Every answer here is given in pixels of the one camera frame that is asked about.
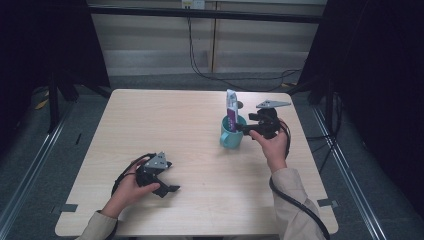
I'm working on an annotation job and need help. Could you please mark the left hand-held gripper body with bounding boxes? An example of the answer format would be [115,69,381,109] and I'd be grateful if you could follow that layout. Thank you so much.
[134,151,174,192]

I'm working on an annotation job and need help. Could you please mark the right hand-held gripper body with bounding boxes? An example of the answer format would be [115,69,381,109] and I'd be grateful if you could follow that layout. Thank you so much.
[255,99,292,140]

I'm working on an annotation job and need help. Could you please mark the teal cup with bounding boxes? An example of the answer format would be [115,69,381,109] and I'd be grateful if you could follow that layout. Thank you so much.
[219,114,248,150]

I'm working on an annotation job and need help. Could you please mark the white and purple toothpaste tube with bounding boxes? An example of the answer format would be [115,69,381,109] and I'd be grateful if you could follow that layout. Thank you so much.
[225,88,240,134]

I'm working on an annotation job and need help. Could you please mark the person's right hand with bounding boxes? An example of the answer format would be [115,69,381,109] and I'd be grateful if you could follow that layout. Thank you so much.
[248,124,290,174]

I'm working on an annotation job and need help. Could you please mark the person's left hand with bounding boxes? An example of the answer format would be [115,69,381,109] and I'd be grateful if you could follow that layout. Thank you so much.
[100,158,161,220]

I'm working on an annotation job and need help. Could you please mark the black metal stand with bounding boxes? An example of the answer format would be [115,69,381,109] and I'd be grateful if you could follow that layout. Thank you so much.
[45,66,113,134]
[287,76,338,136]

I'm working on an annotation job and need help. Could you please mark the grey tape strip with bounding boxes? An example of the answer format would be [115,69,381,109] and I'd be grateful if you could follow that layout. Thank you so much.
[50,203,79,215]
[316,198,340,208]

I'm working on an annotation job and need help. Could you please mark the dark curtain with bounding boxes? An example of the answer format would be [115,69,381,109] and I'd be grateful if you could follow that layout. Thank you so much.
[0,0,112,158]
[297,0,424,209]

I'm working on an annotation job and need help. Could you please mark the black horizontal bar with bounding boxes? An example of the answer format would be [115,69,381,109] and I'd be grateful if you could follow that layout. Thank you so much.
[87,5,324,25]

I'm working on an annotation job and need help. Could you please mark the yellow floor scrap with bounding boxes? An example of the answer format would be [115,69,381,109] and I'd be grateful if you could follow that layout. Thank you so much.
[34,91,51,111]

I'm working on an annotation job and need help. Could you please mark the left hand-held gripper cable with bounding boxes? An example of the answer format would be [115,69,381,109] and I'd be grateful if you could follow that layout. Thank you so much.
[109,152,156,240]

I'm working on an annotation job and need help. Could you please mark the black floor cables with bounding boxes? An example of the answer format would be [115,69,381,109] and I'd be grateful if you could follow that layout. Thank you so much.
[305,92,345,175]

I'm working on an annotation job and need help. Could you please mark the black wall cable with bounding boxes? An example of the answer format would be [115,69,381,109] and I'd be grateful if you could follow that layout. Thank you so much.
[186,16,304,93]

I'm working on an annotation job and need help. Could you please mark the metal floor rail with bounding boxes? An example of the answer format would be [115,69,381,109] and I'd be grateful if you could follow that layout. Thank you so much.
[311,105,388,240]
[0,99,77,232]

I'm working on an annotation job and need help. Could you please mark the white wall socket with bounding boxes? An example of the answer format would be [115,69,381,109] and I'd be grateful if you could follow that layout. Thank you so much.
[181,0,206,10]

